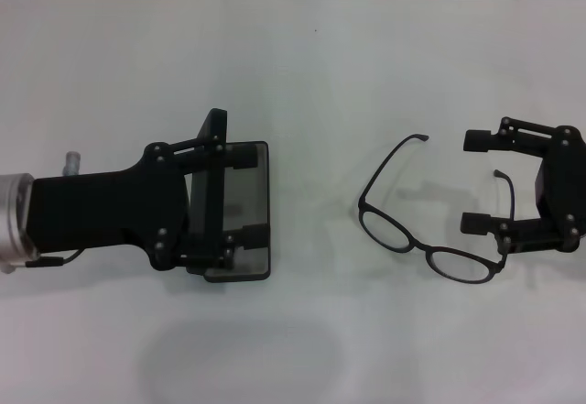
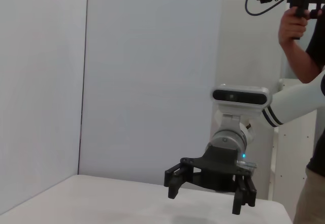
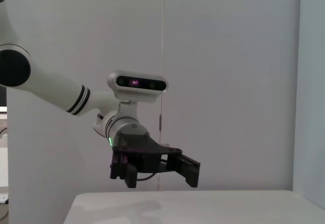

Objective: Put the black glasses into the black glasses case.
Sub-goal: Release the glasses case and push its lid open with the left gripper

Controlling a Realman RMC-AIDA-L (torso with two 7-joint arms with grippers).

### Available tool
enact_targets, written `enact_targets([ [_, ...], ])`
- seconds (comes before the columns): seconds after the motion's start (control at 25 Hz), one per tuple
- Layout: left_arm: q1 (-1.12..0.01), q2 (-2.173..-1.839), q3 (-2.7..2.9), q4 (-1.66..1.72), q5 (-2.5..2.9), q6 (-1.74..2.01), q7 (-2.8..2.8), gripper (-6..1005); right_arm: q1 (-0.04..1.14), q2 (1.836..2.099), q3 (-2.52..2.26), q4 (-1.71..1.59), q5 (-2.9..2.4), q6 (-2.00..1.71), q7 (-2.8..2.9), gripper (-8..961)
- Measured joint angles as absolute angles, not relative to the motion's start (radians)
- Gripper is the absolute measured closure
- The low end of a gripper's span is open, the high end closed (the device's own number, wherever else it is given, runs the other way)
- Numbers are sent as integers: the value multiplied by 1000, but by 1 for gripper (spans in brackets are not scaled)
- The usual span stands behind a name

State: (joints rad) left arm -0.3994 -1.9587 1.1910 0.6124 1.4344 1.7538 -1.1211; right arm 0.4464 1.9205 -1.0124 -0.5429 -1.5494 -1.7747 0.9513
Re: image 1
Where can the silver connector stub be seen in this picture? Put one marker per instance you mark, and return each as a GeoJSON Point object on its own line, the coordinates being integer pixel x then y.
{"type": "Point", "coordinates": [72, 161]}

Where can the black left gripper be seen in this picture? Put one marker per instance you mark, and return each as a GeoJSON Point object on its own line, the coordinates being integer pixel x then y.
{"type": "Point", "coordinates": [105, 207]}

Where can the black glasses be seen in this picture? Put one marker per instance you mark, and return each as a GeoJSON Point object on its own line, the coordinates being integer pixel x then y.
{"type": "Point", "coordinates": [361, 205]}

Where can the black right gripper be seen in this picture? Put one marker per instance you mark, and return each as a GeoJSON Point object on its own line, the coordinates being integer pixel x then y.
{"type": "Point", "coordinates": [563, 193]}

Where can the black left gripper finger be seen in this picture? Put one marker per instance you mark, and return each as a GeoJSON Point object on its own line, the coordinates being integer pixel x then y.
{"type": "Point", "coordinates": [255, 237]}
{"type": "Point", "coordinates": [245, 156]}

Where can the black glasses case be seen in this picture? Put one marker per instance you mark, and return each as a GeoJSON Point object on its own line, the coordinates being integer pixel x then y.
{"type": "Point", "coordinates": [249, 198]}

